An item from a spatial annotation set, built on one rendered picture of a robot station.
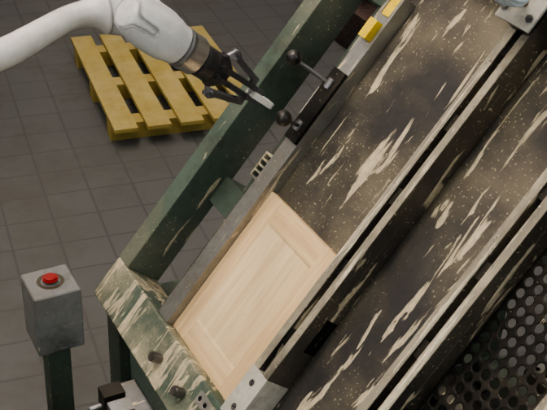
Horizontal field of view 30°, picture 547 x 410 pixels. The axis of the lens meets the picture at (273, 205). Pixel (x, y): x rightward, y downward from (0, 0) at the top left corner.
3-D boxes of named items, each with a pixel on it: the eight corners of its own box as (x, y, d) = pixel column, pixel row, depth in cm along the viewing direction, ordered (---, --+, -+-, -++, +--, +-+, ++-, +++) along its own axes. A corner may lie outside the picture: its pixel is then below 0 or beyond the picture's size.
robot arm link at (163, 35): (203, 33, 213) (178, 10, 223) (147, -4, 203) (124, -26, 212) (172, 75, 215) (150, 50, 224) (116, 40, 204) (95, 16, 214)
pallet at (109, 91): (71, 53, 596) (69, 35, 590) (209, 41, 620) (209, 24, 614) (105, 151, 499) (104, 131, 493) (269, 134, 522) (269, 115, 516)
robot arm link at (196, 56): (158, 54, 222) (177, 67, 226) (174, 71, 215) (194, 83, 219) (181, 19, 220) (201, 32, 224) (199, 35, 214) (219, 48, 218)
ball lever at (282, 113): (290, 128, 241) (269, 118, 228) (299, 115, 240) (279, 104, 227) (301, 137, 239) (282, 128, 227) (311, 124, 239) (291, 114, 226)
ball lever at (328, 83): (327, 92, 239) (281, 58, 236) (337, 79, 239) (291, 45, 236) (329, 94, 235) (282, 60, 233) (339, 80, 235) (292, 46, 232)
